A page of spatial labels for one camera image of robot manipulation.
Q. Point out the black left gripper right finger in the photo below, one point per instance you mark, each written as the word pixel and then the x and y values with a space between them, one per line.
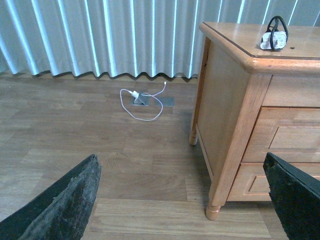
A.
pixel 295 196

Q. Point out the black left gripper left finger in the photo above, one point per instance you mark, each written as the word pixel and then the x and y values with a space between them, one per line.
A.
pixel 62 211

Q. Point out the wooden top drawer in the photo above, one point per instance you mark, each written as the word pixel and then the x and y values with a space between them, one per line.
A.
pixel 292 134

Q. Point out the wooden drawer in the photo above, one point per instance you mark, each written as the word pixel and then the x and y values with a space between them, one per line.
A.
pixel 292 134
pixel 250 183

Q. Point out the white charger with black cable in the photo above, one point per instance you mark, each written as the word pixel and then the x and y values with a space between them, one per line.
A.
pixel 276 36

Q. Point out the wooden lower drawer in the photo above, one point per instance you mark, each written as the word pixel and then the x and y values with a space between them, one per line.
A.
pixel 250 183

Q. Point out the wooden nightstand cabinet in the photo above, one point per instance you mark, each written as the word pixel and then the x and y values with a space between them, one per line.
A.
pixel 236 80

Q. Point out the open metal floor socket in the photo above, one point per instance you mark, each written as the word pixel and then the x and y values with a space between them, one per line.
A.
pixel 140 101

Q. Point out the closed metal floor socket plate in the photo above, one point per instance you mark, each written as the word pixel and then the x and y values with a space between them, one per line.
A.
pixel 165 101

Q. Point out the white pleated curtain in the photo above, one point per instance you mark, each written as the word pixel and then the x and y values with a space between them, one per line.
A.
pixel 125 36

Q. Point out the white wall charger plug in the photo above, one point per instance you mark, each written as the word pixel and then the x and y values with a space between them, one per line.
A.
pixel 134 94

